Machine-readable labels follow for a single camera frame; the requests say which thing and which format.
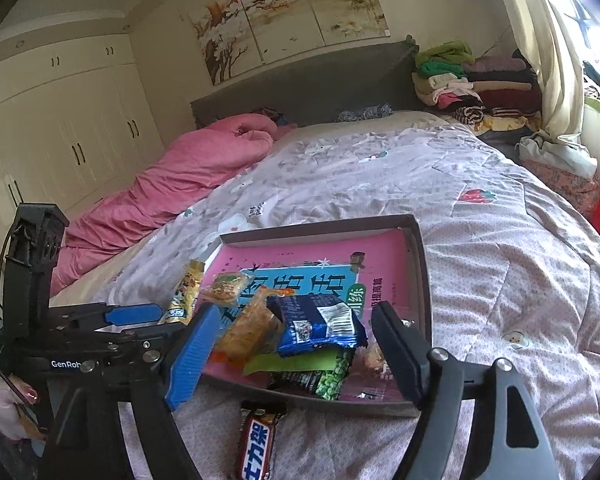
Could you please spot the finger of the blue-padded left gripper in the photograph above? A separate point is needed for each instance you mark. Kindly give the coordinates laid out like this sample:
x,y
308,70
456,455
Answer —
x,y
103,315

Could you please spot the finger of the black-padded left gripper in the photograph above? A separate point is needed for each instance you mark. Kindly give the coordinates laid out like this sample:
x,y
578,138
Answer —
x,y
120,349

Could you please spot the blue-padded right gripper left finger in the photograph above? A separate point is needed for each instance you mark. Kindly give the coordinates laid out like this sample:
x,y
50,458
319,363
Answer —
x,y
184,363

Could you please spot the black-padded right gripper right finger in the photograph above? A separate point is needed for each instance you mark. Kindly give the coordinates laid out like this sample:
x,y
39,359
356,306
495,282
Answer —
x,y
425,376

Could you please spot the clear pastry packet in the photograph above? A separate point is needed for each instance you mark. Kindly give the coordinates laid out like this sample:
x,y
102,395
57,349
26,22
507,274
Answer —
x,y
369,361

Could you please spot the yellow chips snack bag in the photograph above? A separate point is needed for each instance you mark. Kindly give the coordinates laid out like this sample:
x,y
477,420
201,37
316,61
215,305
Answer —
x,y
182,304

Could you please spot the orange biscuit snack packet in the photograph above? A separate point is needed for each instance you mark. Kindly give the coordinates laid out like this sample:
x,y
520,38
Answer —
x,y
253,327

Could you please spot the dark green seaweed packet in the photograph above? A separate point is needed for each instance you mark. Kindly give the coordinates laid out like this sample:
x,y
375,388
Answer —
x,y
323,385

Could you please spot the Snickers chocolate bar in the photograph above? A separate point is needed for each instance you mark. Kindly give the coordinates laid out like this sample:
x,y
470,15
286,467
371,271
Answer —
x,y
254,459

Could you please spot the blue cookie snack packet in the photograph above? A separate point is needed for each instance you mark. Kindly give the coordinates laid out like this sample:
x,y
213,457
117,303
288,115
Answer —
x,y
312,322

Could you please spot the clear rice cracker snack packet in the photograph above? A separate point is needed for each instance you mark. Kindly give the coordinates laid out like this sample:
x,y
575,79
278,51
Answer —
x,y
225,289

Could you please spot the green snack packet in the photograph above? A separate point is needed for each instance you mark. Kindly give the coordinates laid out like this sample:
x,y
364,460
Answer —
x,y
320,360

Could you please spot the person's left hand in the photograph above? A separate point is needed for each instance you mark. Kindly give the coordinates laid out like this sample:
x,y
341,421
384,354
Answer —
x,y
13,425

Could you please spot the dark cardboard tray box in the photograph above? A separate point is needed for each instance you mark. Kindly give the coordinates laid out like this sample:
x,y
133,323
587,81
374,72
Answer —
x,y
340,309

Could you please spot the pink Chinese workbook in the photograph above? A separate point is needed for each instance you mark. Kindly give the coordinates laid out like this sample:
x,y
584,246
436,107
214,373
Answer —
x,y
340,289

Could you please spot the pink blanket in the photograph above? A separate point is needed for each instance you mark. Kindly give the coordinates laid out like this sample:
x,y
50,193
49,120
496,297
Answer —
x,y
193,166

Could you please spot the cream wardrobe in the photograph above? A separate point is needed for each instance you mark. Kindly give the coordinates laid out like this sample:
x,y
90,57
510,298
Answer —
x,y
75,125

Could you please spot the dark patterned pillow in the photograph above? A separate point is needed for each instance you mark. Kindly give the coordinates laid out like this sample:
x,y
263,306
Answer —
x,y
366,113

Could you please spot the white crumpled cloth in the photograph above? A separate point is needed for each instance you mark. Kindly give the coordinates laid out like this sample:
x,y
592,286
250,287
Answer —
x,y
571,157

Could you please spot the stack of folded clothes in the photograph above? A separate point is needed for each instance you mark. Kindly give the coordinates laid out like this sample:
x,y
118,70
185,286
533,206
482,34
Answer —
x,y
489,93

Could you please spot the dark grey headboard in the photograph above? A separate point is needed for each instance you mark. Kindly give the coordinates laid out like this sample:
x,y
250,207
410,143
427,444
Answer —
x,y
317,89

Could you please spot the cream curtain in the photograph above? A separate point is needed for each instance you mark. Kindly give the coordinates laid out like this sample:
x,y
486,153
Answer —
x,y
542,37

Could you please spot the tree painting on wall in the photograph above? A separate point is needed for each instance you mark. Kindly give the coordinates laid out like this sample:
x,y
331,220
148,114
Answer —
x,y
236,36

